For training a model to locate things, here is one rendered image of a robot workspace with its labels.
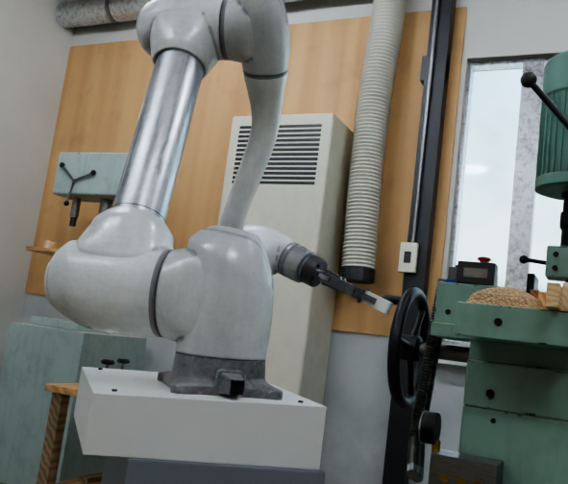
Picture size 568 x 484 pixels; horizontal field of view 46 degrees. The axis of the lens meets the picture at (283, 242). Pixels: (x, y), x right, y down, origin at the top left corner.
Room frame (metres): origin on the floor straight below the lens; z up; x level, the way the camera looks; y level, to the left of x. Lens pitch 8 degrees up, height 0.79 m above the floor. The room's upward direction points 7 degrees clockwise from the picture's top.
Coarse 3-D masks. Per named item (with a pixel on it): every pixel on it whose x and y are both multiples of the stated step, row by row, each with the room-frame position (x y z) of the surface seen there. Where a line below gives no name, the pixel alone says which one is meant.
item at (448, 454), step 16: (432, 464) 1.28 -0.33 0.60; (448, 464) 1.27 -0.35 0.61; (464, 464) 1.25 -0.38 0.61; (480, 464) 1.24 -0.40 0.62; (496, 464) 1.24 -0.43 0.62; (432, 480) 1.28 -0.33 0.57; (448, 480) 1.27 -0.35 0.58; (464, 480) 1.25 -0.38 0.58; (480, 480) 1.24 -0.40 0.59; (496, 480) 1.23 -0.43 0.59
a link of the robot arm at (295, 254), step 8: (288, 248) 1.65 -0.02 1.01; (296, 248) 1.65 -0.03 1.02; (304, 248) 1.65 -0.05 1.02; (288, 256) 1.64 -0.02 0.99; (296, 256) 1.63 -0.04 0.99; (304, 256) 1.63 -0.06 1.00; (280, 264) 1.65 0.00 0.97; (288, 264) 1.64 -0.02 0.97; (296, 264) 1.63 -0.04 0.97; (280, 272) 1.67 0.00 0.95; (288, 272) 1.65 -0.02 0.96; (296, 272) 1.64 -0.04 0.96; (296, 280) 1.66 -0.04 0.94
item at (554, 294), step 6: (552, 282) 1.09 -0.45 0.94; (552, 288) 1.09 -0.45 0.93; (558, 288) 1.09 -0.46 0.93; (546, 294) 1.10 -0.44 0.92; (552, 294) 1.09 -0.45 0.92; (558, 294) 1.09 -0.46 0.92; (546, 300) 1.09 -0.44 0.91; (552, 300) 1.09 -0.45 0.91; (558, 300) 1.09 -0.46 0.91; (546, 306) 1.10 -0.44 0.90; (552, 306) 1.09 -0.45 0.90; (558, 306) 1.09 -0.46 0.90
